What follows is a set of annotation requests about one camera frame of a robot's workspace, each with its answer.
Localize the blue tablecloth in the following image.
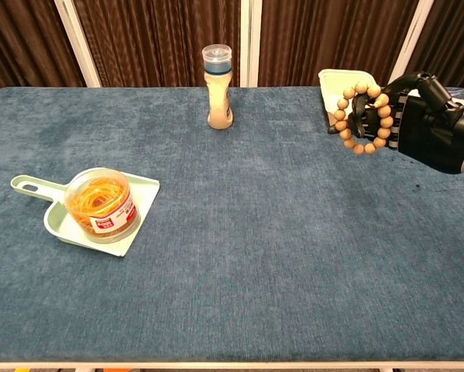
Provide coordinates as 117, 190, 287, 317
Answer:
0, 85, 464, 363

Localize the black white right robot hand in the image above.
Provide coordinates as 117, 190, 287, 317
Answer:
346, 71, 464, 175

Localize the seasoning bottle with blue cap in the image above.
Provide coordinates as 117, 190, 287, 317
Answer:
201, 43, 235, 131

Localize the clear tub of rubber bands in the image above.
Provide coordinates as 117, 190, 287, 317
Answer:
64, 167, 142, 244

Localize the white screen frame post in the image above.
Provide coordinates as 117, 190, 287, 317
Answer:
53, 0, 102, 88
386, 0, 436, 88
239, 0, 263, 88

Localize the brown pleated curtain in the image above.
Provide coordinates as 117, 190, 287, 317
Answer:
72, 0, 242, 88
404, 0, 464, 89
0, 0, 88, 100
258, 0, 421, 88

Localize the mint green dustpan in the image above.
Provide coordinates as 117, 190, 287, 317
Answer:
10, 173, 161, 258

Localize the wooden bead bracelet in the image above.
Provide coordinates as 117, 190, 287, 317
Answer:
334, 81, 394, 157

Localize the cream plastic tray container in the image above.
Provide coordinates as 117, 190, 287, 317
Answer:
318, 68, 376, 136

